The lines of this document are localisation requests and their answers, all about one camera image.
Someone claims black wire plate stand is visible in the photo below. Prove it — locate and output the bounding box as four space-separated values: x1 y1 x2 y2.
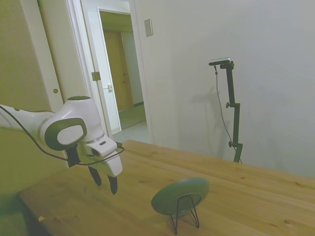
169 193 200 235

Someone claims dark green plate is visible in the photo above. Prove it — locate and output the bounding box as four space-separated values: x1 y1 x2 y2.
151 177 211 216

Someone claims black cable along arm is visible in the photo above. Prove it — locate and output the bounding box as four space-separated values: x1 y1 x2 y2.
0 105 125 166

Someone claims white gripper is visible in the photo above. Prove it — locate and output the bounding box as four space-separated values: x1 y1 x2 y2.
79 144 124 196

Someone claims grey exterior camera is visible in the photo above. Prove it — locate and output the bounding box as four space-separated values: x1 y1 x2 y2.
208 57 233 67

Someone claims white open door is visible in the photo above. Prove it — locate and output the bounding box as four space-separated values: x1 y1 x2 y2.
80 0 123 135

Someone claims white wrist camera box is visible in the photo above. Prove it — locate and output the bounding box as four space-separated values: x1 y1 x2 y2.
88 140 118 157

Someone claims brown wooden hallway door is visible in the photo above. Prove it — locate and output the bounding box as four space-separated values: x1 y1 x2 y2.
103 30 130 112

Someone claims black camera stand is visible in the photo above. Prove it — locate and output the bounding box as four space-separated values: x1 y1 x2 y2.
219 61 244 164

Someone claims beige wall switch plate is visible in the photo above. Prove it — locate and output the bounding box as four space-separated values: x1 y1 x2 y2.
143 18 154 38

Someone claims white closet door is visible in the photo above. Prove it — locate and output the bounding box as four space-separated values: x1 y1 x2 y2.
21 0 87 112

